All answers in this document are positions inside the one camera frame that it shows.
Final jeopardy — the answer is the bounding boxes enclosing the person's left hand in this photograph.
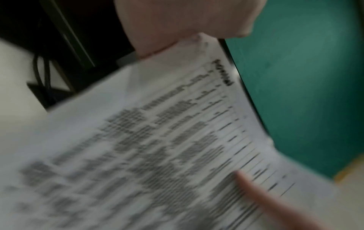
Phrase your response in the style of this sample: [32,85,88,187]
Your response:
[114,0,268,59]

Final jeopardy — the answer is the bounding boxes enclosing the person's right hand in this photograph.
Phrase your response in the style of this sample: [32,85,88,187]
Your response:
[235,170,334,230]

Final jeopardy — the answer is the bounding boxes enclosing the white printed paper sheet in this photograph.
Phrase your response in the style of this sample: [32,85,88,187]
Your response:
[0,32,342,230]

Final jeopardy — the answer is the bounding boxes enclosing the black monitor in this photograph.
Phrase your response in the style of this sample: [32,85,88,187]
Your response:
[0,0,137,112]

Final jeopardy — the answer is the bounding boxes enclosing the green cutting mat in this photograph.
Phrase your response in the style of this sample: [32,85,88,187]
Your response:
[220,0,364,180]

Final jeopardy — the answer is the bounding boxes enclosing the black cable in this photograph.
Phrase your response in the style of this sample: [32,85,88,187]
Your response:
[32,53,55,90]

